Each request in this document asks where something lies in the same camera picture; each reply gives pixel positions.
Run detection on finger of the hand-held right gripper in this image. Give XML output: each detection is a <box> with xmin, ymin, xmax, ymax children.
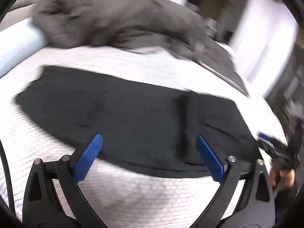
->
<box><xmin>258</xmin><ymin>133</ymin><xmax>288</xmax><ymax>148</ymax></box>
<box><xmin>257</xmin><ymin>140</ymin><xmax>282</xmax><ymax>159</ymax></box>

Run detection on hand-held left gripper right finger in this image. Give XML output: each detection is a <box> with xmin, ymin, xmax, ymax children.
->
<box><xmin>189</xmin><ymin>135</ymin><xmax>276</xmax><ymax>228</ymax></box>

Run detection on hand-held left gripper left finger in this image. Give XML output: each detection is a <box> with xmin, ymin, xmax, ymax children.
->
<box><xmin>21</xmin><ymin>133</ymin><xmax>106</xmax><ymax>228</ymax></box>

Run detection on black pants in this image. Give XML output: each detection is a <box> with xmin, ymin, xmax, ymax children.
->
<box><xmin>15</xmin><ymin>65</ymin><xmax>262</xmax><ymax>179</ymax></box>

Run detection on person's right hand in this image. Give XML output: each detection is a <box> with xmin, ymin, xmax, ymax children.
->
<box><xmin>269</xmin><ymin>168</ymin><xmax>295</xmax><ymax>192</ymax></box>

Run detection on bed with honeycomb mattress cover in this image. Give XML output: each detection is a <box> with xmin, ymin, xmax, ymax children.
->
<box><xmin>0</xmin><ymin>40</ymin><xmax>289</xmax><ymax>228</ymax></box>

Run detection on white wardrobe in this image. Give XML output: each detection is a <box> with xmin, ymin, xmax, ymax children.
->
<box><xmin>227</xmin><ymin>0</ymin><xmax>298</xmax><ymax>99</ymax></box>

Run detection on light blue pillow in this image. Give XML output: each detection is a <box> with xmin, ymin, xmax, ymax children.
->
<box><xmin>0</xmin><ymin>20</ymin><xmax>47</xmax><ymax>78</ymax></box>

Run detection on grey duvet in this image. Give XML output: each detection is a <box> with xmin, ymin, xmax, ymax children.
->
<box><xmin>32</xmin><ymin>0</ymin><xmax>250</xmax><ymax>98</ymax></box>

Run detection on brown striped curtain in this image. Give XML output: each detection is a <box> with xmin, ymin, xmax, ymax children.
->
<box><xmin>201</xmin><ymin>0</ymin><xmax>230</xmax><ymax>21</ymax></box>

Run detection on beige padded headboard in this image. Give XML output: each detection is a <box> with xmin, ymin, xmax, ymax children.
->
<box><xmin>3</xmin><ymin>2</ymin><xmax>40</xmax><ymax>30</ymax></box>

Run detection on black cable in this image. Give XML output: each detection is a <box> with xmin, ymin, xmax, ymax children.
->
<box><xmin>0</xmin><ymin>141</ymin><xmax>16</xmax><ymax>215</ymax></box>

